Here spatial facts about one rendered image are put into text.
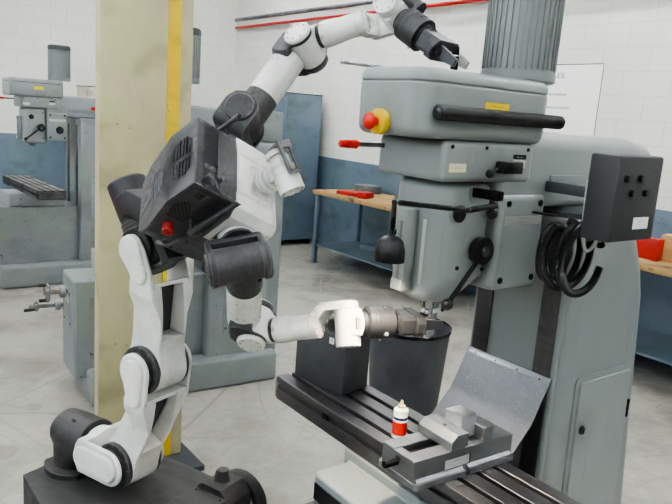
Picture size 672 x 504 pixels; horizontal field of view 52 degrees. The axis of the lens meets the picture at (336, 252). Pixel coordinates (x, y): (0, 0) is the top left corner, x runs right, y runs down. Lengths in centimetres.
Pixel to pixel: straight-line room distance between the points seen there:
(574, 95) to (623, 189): 495
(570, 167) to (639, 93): 435
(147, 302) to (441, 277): 81
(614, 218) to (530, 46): 50
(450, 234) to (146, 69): 186
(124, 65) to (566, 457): 231
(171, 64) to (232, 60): 841
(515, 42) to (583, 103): 475
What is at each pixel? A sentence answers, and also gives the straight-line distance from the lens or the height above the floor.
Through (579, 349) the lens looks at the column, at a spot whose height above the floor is 115.
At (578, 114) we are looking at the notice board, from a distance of 665.
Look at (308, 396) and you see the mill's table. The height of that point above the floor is 90.
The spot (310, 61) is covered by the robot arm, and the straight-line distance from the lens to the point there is 197.
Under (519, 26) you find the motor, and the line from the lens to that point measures 191.
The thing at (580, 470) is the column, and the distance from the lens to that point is 231.
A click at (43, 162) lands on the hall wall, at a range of 1060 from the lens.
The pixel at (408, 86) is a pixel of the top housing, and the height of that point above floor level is 184.
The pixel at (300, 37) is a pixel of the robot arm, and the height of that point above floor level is 196.
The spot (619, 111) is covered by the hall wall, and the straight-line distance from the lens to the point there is 644.
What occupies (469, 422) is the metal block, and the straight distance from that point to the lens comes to 184.
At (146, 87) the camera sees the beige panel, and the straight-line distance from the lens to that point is 320.
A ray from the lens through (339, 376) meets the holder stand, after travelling 219.
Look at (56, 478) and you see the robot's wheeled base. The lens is 246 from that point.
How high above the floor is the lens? 177
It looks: 11 degrees down
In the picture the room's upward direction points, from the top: 4 degrees clockwise
